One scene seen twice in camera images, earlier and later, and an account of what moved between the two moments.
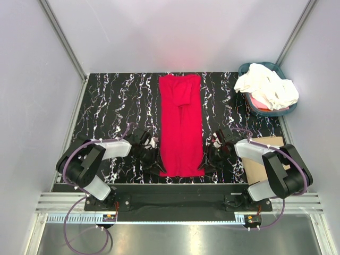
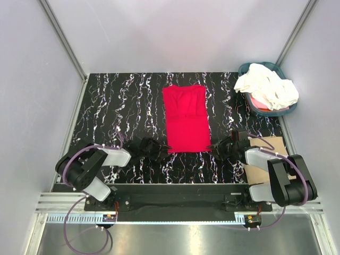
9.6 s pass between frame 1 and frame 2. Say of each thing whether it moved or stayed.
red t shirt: moved
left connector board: stayed
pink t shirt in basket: stayed
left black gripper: moved
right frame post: stayed
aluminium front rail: stayed
